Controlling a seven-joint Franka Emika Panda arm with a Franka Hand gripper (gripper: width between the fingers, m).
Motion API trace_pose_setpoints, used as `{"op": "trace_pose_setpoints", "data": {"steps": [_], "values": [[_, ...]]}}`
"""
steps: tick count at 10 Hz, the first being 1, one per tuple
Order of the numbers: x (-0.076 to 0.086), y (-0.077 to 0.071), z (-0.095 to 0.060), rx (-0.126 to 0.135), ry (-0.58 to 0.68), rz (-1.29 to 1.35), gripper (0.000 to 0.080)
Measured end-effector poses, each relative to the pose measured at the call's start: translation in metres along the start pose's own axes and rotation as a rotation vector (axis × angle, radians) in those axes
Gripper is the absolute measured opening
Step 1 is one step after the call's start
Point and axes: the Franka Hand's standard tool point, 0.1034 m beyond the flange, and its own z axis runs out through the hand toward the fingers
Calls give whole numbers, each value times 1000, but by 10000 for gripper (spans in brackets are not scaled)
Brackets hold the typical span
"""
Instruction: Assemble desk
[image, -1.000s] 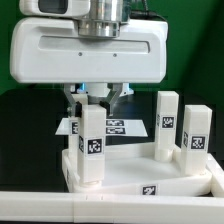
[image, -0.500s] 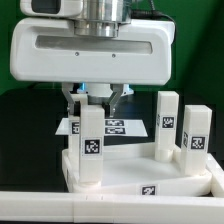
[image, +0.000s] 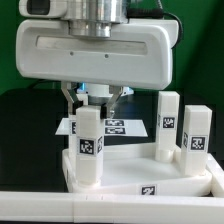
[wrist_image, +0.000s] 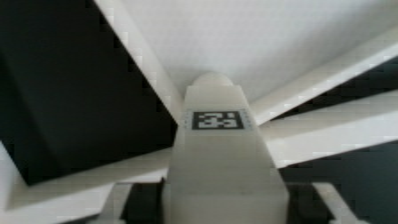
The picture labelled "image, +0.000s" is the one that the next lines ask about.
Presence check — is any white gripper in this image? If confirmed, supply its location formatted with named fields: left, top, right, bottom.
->
left=16, top=19, right=178, bottom=119

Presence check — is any white desk top tray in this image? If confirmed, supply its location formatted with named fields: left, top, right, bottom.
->
left=62, top=143, right=212, bottom=197

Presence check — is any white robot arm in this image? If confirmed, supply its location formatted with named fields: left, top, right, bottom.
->
left=16, top=0, right=183, bottom=118

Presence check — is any white marker sheet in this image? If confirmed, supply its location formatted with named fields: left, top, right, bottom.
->
left=56, top=118, right=148, bottom=137

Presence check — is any white front fence bar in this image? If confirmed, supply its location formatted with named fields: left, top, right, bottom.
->
left=0, top=192, right=224, bottom=224

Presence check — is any white fence bar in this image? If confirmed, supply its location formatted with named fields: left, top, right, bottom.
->
left=0, top=192, right=224, bottom=224
left=207, top=154, right=224, bottom=198

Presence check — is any white right fence bar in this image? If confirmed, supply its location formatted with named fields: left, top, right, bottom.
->
left=207, top=154, right=224, bottom=198

